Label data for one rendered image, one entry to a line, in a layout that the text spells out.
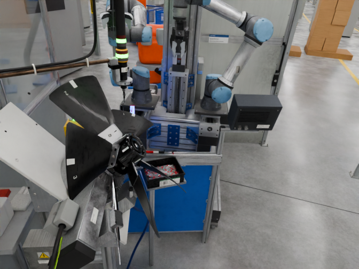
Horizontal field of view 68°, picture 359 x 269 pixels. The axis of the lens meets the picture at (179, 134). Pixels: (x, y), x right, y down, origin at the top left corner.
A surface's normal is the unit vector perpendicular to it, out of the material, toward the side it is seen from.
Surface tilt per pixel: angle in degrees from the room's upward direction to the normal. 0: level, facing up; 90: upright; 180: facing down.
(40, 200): 90
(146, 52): 90
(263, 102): 15
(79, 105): 53
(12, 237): 0
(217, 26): 89
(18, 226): 0
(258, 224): 0
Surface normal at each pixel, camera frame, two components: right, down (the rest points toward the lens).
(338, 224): 0.06, -0.85
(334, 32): -0.31, 0.48
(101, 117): 0.49, -0.19
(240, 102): 0.07, -0.69
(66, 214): 0.80, -0.55
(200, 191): 0.07, 0.52
